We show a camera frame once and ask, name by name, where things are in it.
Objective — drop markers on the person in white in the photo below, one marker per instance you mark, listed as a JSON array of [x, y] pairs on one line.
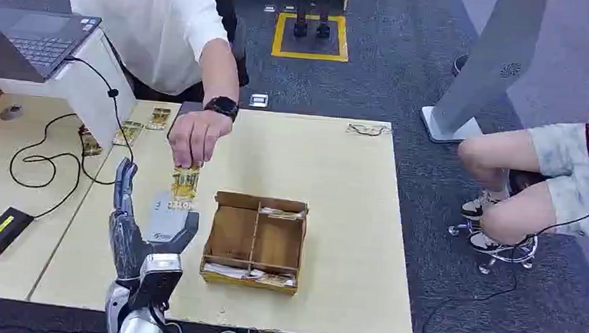
[[154, 25]]

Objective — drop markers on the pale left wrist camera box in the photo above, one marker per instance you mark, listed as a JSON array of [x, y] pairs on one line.
[[158, 280]]

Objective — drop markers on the small grey round device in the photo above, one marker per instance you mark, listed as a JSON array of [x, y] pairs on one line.
[[11, 112]]

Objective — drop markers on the dark yellow printed card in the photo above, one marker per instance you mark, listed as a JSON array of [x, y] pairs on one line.
[[90, 143]]

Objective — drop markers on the card stack with yellow edges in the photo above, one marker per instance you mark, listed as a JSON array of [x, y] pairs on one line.
[[248, 275]]

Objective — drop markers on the black smartphone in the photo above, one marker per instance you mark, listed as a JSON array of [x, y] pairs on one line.
[[180, 111]]

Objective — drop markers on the grey slanted pillar stand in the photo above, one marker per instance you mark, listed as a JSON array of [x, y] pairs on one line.
[[488, 59]]

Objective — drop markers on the black standing robot legs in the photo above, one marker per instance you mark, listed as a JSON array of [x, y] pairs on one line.
[[301, 10]]

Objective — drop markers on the white laptop stand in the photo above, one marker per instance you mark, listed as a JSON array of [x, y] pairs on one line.
[[89, 94]]

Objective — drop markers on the card stack with pale edges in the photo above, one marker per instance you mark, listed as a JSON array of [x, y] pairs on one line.
[[282, 212]]

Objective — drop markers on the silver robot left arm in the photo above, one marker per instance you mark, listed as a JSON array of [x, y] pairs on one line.
[[135, 325]]

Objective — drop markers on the wooden card box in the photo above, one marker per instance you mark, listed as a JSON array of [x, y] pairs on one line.
[[238, 229]]

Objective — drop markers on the black power adapter yellow label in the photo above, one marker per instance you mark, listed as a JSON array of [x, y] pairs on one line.
[[2, 232]]

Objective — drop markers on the black round floor object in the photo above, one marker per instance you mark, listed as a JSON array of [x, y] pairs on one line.
[[458, 65]]

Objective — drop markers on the dark grey laptop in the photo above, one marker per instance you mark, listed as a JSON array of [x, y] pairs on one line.
[[38, 43]]

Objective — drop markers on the chrome swivel stool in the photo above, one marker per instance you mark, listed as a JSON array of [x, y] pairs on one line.
[[514, 251]]

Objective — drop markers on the seated person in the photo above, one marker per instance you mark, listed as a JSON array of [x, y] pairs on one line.
[[558, 173]]

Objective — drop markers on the person's hand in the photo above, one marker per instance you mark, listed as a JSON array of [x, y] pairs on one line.
[[195, 137]]

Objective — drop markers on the black wrist watch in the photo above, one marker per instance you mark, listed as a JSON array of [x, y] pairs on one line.
[[222, 106]]

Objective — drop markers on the grey card reader device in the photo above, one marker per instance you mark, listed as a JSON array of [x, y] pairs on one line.
[[166, 221]]

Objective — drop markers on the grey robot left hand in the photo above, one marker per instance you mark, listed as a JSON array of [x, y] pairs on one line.
[[126, 242]]

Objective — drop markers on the silver floor socket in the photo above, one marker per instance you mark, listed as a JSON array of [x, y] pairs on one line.
[[258, 100]]

